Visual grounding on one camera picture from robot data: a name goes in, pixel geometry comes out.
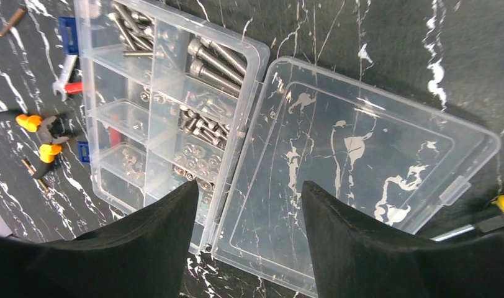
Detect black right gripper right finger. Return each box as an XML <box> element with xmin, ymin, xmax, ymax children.
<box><xmin>302</xmin><ymin>181</ymin><xmax>504</xmax><ymax>297</ymax></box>

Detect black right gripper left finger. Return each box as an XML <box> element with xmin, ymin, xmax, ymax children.
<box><xmin>0</xmin><ymin>181</ymin><xmax>199</xmax><ymax>297</ymax></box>

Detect clear plastic screw organizer box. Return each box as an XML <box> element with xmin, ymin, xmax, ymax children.
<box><xmin>74</xmin><ymin>1</ymin><xmax>500</xmax><ymax>297</ymax></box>

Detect silver wrench with red grip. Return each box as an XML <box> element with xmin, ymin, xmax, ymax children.
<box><xmin>52</xmin><ymin>55</ymin><xmax>83</xmax><ymax>102</ymax></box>

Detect brass rod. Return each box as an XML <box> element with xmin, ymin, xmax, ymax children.
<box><xmin>0</xmin><ymin>6</ymin><xmax>27</xmax><ymax>38</ymax></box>

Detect orange handled pliers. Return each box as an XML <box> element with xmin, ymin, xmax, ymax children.
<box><xmin>0</xmin><ymin>109</ymin><xmax>80</xmax><ymax>179</ymax></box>

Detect yellow handled screwdriver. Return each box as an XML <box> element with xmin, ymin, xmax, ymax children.
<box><xmin>431</xmin><ymin>194</ymin><xmax>504</xmax><ymax>242</ymax></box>

